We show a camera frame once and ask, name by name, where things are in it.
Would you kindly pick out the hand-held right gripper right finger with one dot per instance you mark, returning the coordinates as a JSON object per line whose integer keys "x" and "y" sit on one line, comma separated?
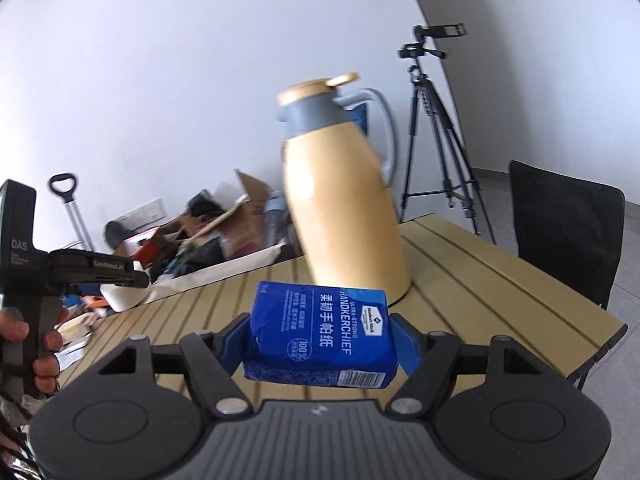
{"x": 407, "y": 349}

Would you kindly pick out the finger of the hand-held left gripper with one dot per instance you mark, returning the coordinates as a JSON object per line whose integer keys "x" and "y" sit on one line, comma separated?
{"x": 125, "y": 280}

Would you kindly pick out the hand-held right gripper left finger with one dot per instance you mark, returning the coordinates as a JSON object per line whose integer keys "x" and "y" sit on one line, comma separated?
{"x": 232, "y": 344}

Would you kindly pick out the blue tissue packet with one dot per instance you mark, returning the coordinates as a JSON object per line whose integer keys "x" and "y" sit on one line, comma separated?
{"x": 320, "y": 330}

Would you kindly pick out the person's left hand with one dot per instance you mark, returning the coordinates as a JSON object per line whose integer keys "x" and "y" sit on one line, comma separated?
{"x": 47, "y": 375}

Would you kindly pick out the yellow green medicine box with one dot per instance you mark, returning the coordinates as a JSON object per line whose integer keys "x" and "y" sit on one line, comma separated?
{"x": 75, "y": 329}

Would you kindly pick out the khaki folding table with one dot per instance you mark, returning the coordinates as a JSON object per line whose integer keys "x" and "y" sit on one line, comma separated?
{"x": 475, "y": 280}

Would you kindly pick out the black boxy device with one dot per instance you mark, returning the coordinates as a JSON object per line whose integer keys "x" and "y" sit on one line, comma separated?
{"x": 202, "y": 204}

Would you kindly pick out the open brown cardboard box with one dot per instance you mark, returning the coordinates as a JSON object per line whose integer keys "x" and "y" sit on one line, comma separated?
{"x": 247, "y": 220}

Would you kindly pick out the grey water bottle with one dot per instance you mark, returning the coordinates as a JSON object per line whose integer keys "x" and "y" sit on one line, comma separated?
{"x": 274, "y": 220}

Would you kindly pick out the yellow thermos jug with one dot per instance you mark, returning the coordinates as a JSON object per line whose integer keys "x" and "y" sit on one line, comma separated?
{"x": 345, "y": 210}

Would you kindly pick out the black folding chair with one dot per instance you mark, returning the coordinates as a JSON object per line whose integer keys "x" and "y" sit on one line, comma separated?
{"x": 565, "y": 230}

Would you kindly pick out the black tripod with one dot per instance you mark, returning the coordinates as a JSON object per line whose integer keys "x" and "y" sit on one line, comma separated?
{"x": 430, "y": 125}

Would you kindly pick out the black phone clamp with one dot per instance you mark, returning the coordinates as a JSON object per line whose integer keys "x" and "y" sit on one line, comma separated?
{"x": 442, "y": 31}

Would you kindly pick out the white wall socket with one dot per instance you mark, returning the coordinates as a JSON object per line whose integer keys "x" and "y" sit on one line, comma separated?
{"x": 125, "y": 219}
{"x": 140, "y": 214}
{"x": 156, "y": 210}

